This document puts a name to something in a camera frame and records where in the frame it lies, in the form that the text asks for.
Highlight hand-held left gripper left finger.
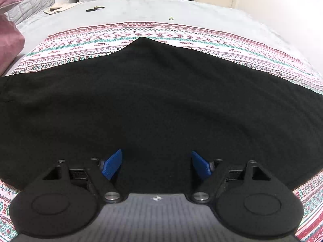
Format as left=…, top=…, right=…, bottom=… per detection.
left=41, top=149, right=124, bottom=203

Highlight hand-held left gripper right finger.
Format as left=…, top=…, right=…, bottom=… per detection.
left=190, top=151, right=273, bottom=203

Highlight black pants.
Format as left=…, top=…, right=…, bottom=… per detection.
left=0, top=37, right=323, bottom=191

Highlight patterned striped blanket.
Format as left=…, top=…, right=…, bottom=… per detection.
left=0, top=21, right=323, bottom=242

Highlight beige cloth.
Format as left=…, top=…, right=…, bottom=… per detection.
left=43, top=2, right=85, bottom=15

